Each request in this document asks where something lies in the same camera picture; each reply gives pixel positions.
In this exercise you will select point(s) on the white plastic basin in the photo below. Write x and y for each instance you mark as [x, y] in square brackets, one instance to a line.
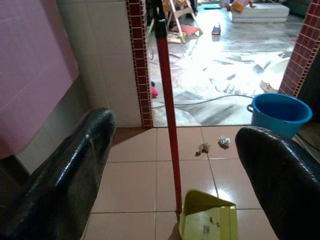
[275, 75]

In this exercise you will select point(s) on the dark purple slipper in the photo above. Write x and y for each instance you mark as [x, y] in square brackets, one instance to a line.
[216, 28]

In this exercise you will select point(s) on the teal floor mat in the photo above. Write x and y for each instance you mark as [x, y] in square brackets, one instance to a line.
[212, 6]

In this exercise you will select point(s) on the white crumpled paper ball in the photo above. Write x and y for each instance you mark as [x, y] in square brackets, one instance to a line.
[223, 141]

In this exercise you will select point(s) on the green plastic item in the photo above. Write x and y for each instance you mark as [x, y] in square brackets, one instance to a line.
[150, 30]

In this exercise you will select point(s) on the pink cushion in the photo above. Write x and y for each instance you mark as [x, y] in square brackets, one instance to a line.
[188, 30]

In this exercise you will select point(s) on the orange bag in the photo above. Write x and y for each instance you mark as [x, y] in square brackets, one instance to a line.
[238, 6]

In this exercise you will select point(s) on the wooden chair frame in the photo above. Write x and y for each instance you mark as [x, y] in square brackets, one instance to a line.
[178, 15]

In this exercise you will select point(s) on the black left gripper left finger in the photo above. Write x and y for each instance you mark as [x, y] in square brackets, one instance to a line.
[62, 180]

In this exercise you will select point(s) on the brown crumpled paper scrap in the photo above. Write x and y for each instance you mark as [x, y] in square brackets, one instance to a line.
[203, 148]

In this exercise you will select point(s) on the white mattress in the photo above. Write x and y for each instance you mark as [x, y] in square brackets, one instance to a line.
[260, 12]

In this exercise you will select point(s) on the blue plastic bucket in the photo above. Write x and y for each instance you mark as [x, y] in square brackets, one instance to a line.
[280, 115]

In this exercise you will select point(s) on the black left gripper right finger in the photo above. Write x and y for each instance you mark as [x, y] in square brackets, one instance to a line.
[287, 187]

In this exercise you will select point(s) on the pink slipper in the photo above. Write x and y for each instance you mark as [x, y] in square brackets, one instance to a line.
[154, 91]

